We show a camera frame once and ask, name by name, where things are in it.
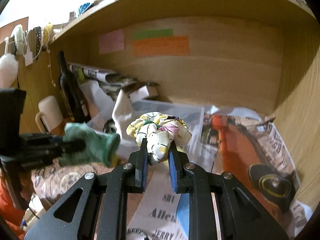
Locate white ceramic mug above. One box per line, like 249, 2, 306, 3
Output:
35, 95, 63, 133

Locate pink sticky note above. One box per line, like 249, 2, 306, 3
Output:
99, 29, 125, 54

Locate green knitted sock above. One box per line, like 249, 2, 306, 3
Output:
59, 122, 120, 167

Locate orange sticky note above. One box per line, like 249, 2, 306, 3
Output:
131, 36, 190, 57

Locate small white cardboard box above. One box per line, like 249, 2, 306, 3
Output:
130, 86, 158, 103

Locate green sticky note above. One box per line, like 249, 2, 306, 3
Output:
133, 28, 174, 40

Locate dark wine bottle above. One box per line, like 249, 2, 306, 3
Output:
56, 51, 91, 123

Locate stack of magazines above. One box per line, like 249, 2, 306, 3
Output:
68, 63, 138, 92

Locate newspaper print cloth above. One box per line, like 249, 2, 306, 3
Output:
127, 171, 186, 240

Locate white fluffy pompom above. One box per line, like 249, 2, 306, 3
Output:
0, 53, 18, 88

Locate beige cloth dust bag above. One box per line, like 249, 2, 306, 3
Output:
112, 89, 135, 140

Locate clear plastic storage bin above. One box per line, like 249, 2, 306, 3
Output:
86, 99, 206, 160

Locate floral patterned fabric scrunchie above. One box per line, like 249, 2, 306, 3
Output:
126, 112, 192, 165

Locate black white braided cord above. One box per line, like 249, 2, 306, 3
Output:
126, 227, 149, 240

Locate white envelope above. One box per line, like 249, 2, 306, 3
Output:
80, 80, 114, 117

